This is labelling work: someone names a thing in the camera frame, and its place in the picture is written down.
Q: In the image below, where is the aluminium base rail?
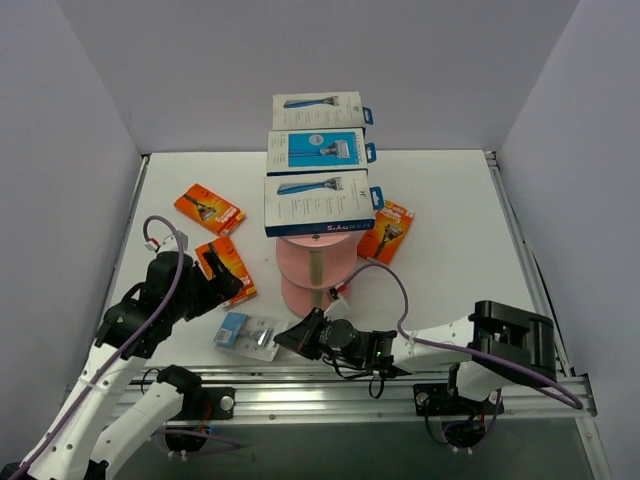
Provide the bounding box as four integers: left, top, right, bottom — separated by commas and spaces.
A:
64, 367, 599, 426

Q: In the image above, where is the pink three-tier wooden shelf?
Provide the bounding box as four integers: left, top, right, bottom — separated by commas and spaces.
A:
275, 233, 361, 317

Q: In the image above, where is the orange Gillette Fusion box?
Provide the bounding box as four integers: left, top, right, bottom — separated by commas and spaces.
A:
195, 236, 257, 309

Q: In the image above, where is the blue Harry's razor box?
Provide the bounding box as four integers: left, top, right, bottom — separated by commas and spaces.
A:
266, 129, 377, 176
272, 91, 374, 131

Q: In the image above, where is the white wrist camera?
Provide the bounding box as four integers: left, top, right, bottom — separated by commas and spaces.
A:
324, 283, 350, 320
145, 231, 188, 254

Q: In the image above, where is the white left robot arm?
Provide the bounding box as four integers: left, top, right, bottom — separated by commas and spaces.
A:
1, 250, 243, 479

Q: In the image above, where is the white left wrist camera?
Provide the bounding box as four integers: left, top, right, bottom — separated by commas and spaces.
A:
145, 231, 188, 254

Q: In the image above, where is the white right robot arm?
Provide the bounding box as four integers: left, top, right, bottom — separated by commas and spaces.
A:
274, 297, 556, 415

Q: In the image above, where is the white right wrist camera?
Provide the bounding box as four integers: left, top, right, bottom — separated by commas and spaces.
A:
324, 283, 350, 320

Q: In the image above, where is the blister razor pack blue card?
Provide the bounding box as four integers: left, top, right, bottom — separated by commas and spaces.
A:
213, 312, 278, 362

